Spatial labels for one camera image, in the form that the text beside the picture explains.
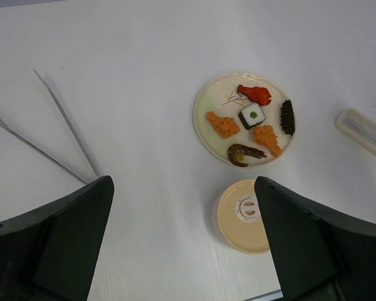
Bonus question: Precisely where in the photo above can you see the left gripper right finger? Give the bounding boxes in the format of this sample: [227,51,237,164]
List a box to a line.
[254,176,376,300]

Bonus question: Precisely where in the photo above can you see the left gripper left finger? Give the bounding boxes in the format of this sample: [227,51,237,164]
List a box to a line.
[0,176,114,300]

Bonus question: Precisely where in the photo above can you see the beige round lid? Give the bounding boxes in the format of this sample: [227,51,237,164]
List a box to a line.
[212,179,269,255]

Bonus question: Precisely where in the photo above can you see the metal tongs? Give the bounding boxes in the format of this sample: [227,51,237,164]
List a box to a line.
[0,68,100,183]

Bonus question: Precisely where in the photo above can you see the orange fried piece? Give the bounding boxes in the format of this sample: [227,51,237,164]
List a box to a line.
[206,111,240,139]

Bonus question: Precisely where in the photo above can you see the dark brown shrimp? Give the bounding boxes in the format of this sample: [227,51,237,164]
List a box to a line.
[227,144,268,167]

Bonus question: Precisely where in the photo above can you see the orange fried shrimp lower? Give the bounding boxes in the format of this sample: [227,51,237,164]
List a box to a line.
[253,125,282,157]

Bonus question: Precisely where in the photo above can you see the clear cutlery case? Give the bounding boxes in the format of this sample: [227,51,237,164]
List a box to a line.
[335,108,376,156]

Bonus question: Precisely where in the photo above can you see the dark sea cucumber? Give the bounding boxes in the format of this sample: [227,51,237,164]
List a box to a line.
[280,99,295,136]

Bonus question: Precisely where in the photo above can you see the metal spoon in case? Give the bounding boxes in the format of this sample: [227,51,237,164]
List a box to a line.
[348,117,376,142]

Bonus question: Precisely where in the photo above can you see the sushi roll piece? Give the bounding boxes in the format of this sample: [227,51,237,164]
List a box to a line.
[238,103,266,130]

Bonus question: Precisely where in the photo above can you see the cream round plate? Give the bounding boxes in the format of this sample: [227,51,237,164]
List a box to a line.
[193,73,295,167]

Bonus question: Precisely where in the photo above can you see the red lobster piece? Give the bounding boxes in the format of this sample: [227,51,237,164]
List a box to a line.
[237,85,271,106]

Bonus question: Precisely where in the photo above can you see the aluminium mounting rail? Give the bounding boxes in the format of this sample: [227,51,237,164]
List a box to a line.
[255,290,283,301]

